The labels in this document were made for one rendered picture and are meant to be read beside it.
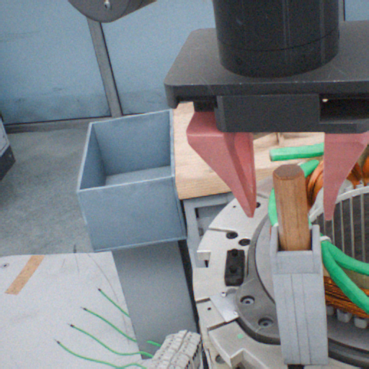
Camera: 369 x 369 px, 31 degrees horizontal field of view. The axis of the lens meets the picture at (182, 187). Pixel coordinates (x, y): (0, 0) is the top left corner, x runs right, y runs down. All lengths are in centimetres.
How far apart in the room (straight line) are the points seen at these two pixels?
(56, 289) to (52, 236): 156
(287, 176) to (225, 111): 7
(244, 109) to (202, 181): 39
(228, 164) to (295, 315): 12
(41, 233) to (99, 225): 193
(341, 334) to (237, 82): 21
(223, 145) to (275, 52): 5
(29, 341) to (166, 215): 35
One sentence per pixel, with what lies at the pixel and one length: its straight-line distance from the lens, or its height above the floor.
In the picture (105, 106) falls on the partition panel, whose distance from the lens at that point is 309.
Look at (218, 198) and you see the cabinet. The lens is 71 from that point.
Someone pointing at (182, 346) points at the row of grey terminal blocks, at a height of 82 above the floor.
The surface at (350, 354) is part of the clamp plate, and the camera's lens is 44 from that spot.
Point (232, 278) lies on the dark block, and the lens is 50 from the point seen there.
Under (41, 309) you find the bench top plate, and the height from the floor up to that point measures 78.
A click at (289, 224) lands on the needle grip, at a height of 120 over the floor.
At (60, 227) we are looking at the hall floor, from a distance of 267.
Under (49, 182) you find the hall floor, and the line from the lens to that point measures 299.
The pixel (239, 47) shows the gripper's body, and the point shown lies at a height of 132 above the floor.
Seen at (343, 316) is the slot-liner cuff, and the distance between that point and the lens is 46.
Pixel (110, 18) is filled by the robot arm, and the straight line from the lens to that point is 25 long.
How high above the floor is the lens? 142
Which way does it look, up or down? 32 degrees down
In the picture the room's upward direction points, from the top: 11 degrees counter-clockwise
